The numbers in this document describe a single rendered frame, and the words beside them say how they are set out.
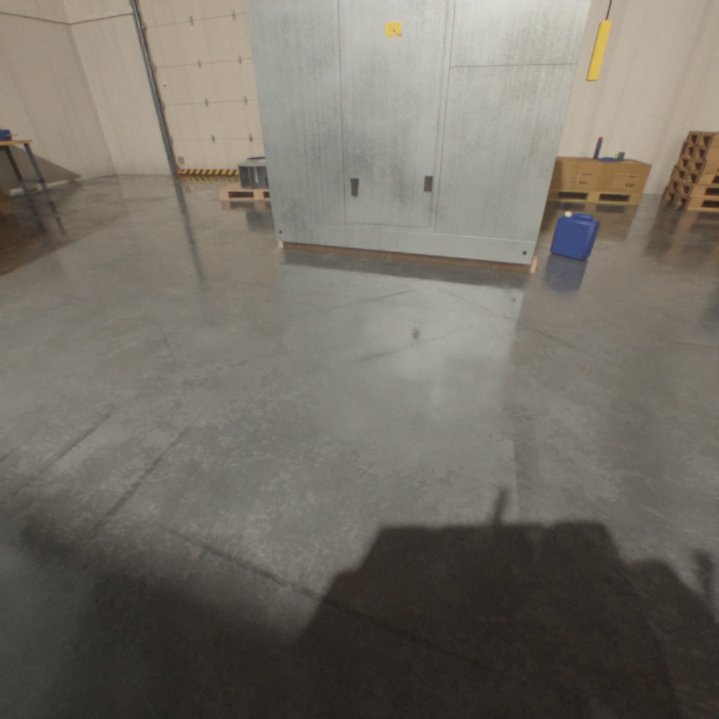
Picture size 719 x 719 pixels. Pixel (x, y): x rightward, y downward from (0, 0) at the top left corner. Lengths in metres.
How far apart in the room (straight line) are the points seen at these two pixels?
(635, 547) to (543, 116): 2.29
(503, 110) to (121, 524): 2.77
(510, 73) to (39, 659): 3.11
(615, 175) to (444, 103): 3.84
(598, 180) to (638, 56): 1.85
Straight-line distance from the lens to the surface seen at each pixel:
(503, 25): 2.82
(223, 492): 1.32
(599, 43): 3.56
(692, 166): 6.86
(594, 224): 3.47
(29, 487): 1.67
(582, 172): 6.14
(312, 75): 3.08
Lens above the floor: 1.00
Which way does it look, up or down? 34 degrees down
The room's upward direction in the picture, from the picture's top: 1 degrees counter-clockwise
